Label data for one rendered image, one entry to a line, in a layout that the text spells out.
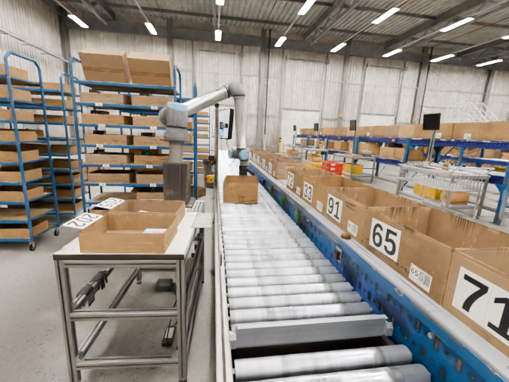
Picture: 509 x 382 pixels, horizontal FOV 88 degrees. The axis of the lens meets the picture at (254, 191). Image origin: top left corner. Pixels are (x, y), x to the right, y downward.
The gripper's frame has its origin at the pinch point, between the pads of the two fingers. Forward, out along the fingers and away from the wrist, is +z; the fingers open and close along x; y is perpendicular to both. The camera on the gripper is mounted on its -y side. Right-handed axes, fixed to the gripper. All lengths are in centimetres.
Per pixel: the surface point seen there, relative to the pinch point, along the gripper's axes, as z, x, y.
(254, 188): -7.0, 47.5, -1.1
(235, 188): -6.5, 45.9, 14.3
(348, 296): 7, 176, -18
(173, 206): 0, 77, 59
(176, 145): -40, 53, 59
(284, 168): -18.5, 6.0, -37.1
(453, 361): 1, 210, -26
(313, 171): -22, 45, -52
